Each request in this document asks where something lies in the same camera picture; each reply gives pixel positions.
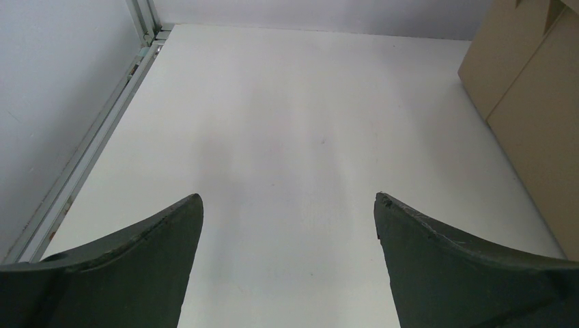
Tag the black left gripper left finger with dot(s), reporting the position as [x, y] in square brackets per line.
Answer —
[134, 277]

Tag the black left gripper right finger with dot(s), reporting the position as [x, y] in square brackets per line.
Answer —
[441, 276]

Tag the beige plastic bin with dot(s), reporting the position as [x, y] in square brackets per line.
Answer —
[521, 74]

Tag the aluminium frame rail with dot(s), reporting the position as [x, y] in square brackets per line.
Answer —
[69, 69]

